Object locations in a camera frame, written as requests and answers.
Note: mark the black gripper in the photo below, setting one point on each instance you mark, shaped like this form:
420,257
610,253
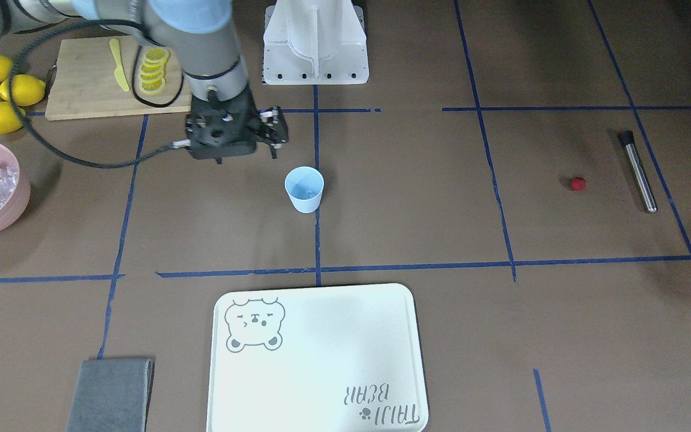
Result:
273,128

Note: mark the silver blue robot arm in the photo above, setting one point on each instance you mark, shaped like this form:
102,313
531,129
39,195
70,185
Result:
202,35

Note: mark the light blue plastic cup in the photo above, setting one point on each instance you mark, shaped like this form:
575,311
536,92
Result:
304,186

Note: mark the white pillar with base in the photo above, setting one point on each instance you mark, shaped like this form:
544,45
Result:
314,43

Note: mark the lemon slices row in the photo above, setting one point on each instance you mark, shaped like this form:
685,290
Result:
151,72

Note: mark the yellow plastic knife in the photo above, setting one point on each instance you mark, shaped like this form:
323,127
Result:
119,72

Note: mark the bamboo cutting board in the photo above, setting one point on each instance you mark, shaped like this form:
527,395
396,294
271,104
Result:
85,87

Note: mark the cream bear tray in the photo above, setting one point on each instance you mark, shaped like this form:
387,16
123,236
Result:
337,358

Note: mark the red strawberry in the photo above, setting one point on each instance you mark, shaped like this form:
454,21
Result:
577,184

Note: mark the grey folded cloth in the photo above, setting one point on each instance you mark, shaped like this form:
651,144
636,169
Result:
112,394

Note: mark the steel muddler black tip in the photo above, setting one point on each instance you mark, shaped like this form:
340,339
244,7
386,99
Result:
627,142

